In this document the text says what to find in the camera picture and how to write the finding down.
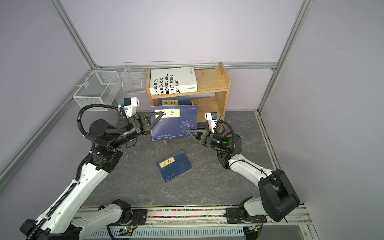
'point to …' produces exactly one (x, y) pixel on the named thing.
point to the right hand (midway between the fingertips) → (186, 135)
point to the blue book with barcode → (175, 101)
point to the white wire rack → (134, 74)
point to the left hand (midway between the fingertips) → (162, 118)
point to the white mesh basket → (100, 87)
